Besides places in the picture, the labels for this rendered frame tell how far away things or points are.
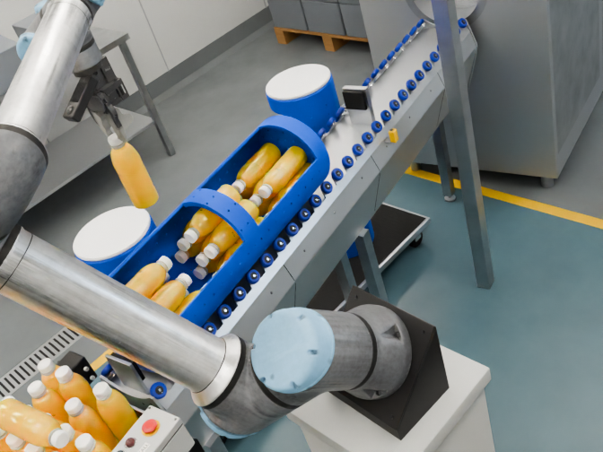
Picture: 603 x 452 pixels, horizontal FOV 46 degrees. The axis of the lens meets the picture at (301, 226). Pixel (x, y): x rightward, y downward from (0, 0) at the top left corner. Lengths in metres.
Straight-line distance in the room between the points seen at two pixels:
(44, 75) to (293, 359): 0.65
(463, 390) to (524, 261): 1.91
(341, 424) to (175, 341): 0.42
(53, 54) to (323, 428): 0.90
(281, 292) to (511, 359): 1.14
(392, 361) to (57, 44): 0.85
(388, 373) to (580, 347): 1.72
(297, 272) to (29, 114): 1.25
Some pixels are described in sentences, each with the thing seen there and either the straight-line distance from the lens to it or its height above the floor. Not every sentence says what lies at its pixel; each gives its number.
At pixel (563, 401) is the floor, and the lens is 2.86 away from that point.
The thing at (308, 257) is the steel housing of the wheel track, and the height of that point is 0.85.
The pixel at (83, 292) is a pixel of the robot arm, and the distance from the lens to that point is 1.24.
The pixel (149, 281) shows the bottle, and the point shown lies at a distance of 1.92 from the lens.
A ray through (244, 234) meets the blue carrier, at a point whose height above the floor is 1.14.
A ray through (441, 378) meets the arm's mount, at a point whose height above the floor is 1.15.
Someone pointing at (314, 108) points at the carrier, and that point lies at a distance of 2.88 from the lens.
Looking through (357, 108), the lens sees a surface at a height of 1.01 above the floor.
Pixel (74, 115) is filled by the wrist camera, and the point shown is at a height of 1.65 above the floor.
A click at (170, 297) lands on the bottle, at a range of 1.92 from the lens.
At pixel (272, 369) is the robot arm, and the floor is 1.39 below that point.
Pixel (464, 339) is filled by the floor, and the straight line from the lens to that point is 3.08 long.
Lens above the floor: 2.31
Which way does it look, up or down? 36 degrees down
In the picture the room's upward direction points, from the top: 19 degrees counter-clockwise
